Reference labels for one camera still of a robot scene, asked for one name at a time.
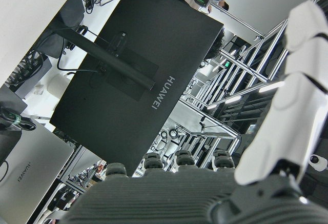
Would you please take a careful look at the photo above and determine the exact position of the aluminium frame cell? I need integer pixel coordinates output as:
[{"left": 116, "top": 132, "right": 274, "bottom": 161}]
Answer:
[
  {"left": 179, "top": 98, "right": 243, "bottom": 171},
  {"left": 210, "top": 0, "right": 321, "bottom": 107}
]

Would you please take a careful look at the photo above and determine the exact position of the silver Huawei monitor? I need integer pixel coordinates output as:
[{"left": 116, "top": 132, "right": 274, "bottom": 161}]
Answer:
[{"left": 0, "top": 125, "right": 77, "bottom": 209}]

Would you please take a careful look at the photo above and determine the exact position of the ceiling light strip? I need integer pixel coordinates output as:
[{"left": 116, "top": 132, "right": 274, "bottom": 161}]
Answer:
[{"left": 258, "top": 80, "right": 285, "bottom": 93}]

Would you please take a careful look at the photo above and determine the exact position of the black Huawei monitor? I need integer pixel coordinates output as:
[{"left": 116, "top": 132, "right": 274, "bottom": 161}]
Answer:
[{"left": 34, "top": 0, "right": 225, "bottom": 177}]

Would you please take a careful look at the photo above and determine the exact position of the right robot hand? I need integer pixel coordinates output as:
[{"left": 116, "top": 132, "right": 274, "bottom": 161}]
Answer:
[{"left": 60, "top": 0, "right": 328, "bottom": 224}]

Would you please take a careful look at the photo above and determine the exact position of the white security camera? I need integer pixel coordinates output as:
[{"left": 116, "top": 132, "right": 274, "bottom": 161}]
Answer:
[{"left": 309, "top": 154, "right": 328, "bottom": 172}]

